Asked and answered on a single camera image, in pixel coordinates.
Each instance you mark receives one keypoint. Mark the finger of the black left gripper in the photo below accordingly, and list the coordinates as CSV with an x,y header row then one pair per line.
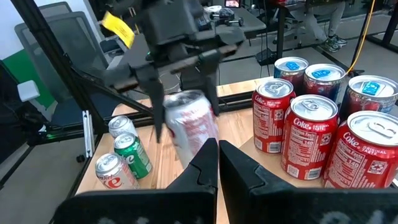
x,y
211,77
157,99

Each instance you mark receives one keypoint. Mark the silver Diet Coke can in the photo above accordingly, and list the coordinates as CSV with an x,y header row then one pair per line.
x,y
121,126
189,124
113,174

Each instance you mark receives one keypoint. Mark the grey side desk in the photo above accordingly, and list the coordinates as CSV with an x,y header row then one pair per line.
x,y
248,25

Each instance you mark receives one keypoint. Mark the black metal rig frame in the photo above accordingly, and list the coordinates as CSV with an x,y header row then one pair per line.
x,y
40,40

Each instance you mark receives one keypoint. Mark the black clamp tool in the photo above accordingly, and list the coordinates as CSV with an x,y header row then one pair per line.
x,y
225,14

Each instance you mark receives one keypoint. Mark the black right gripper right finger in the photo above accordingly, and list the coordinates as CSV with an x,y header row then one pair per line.
x,y
280,205

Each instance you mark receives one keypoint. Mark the yellow label tag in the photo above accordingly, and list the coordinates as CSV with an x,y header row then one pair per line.
x,y
119,29

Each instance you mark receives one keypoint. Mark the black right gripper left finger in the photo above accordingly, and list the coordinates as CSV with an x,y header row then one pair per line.
x,y
140,208

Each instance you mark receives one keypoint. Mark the green Sprite can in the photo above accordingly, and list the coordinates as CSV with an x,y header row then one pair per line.
x,y
133,158

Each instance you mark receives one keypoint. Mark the blue Red Bull can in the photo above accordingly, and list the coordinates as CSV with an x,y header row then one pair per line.
x,y
323,77
290,70
370,93

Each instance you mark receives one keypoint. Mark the red Coca-Cola can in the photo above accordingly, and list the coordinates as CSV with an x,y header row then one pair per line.
x,y
270,121
363,158
306,143

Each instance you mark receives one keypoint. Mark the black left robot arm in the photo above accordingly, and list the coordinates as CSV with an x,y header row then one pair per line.
x,y
18,118

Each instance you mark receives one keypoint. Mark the wooden shelf with black frame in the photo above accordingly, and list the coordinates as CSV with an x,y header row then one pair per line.
x,y
267,163

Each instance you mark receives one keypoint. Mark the black desk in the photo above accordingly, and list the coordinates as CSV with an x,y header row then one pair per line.
x,y
280,34

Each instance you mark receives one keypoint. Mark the white plastic block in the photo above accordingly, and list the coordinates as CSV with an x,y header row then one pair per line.
x,y
28,91

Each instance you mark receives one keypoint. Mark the person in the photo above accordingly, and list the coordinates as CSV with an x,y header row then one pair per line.
x,y
311,18

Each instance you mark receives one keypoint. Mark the grey office chair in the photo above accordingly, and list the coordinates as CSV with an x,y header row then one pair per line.
x,y
71,40
56,8

